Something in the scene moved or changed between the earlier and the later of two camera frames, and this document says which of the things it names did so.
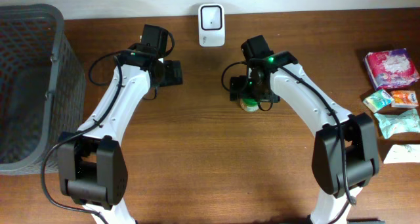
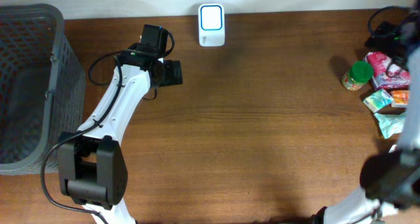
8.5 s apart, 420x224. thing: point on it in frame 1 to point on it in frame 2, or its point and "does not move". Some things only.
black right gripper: x=237 y=87 to x=389 y=178
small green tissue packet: x=378 y=100 does not move
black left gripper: x=175 y=74 does not move
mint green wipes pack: x=407 y=121 does not move
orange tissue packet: x=404 y=98 does not move
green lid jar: x=249 y=104 to x=359 y=73
